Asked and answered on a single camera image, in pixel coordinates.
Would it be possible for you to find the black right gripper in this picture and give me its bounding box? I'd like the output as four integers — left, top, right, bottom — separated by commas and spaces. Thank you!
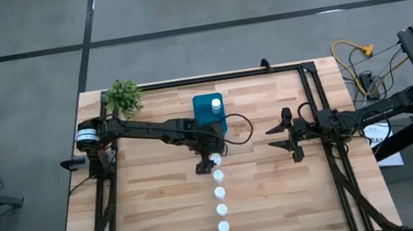
262, 103, 323, 167

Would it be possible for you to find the teal plastic basket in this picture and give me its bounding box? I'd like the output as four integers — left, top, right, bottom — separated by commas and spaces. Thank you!
191, 91, 230, 140

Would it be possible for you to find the green plant in white pot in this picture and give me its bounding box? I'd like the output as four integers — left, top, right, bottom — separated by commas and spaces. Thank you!
102, 75, 148, 123

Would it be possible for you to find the black power strip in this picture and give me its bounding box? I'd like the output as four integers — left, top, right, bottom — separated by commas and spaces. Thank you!
358, 70, 382, 101

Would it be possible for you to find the white paper sheet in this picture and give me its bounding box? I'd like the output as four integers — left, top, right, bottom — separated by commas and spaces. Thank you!
362, 120, 405, 171

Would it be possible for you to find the black left gripper cable loop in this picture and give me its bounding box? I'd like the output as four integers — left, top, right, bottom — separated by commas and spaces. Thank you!
217, 111, 256, 149

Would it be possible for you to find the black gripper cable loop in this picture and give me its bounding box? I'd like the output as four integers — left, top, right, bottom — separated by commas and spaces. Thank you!
217, 111, 256, 149
296, 100, 313, 120

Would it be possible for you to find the black right gripper cable loop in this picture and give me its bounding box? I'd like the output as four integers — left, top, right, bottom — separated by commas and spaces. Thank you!
296, 100, 313, 120

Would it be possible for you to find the black aluminium table frame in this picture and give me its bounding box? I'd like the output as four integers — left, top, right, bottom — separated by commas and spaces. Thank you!
42, 51, 400, 231

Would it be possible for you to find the black frame clamp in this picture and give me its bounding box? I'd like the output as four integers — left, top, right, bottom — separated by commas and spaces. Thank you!
258, 57, 274, 73

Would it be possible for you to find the black floor cable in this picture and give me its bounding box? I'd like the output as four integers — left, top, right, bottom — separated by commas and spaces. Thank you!
336, 38, 413, 105

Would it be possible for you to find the yellow extension cable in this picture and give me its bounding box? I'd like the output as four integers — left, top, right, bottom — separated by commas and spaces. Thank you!
330, 30, 413, 100

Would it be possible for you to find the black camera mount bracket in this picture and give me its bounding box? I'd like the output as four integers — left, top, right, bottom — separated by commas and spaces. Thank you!
59, 154, 89, 173

